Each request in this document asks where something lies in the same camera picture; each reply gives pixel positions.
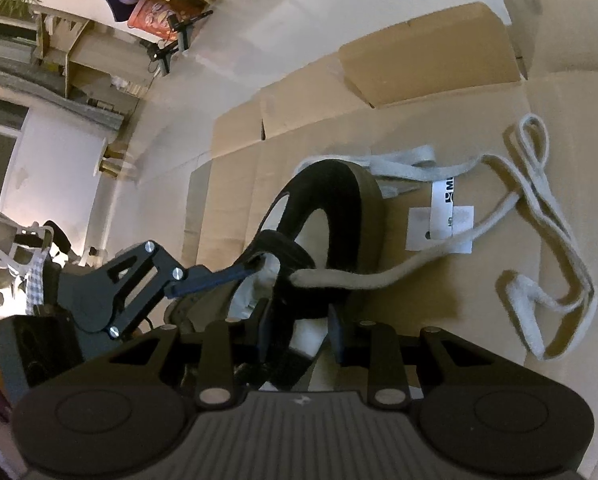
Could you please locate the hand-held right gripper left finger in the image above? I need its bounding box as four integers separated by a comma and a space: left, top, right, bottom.
106, 300, 272, 408

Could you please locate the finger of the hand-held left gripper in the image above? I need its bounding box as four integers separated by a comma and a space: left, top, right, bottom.
106, 241, 267, 338

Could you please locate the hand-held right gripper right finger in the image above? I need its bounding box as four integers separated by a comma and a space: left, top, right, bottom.
327, 305, 486, 408

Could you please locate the white shoelace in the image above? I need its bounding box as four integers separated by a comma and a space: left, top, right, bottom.
289, 114, 598, 362

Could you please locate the black and white shoe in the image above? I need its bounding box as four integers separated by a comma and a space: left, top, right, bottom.
164, 159, 387, 393

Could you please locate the checkered cloth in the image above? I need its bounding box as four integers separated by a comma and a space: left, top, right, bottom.
26, 255, 48, 307

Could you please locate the dark grey box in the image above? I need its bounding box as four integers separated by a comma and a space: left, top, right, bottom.
0, 305, 87, 403

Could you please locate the white shipping label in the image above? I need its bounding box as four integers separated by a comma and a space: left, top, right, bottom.
408, 175, 475, 256

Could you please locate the flattened cardboard box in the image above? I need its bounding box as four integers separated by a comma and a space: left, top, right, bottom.
181, 0, 598, 480

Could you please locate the light wooden cabinet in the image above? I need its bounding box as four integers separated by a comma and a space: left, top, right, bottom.
31, 7, 152, 111

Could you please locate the black tripod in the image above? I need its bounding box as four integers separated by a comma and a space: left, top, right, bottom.
146, 9, 215, 77

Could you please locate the orange printed bag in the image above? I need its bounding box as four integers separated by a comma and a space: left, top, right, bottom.
128, 0, 202, 43

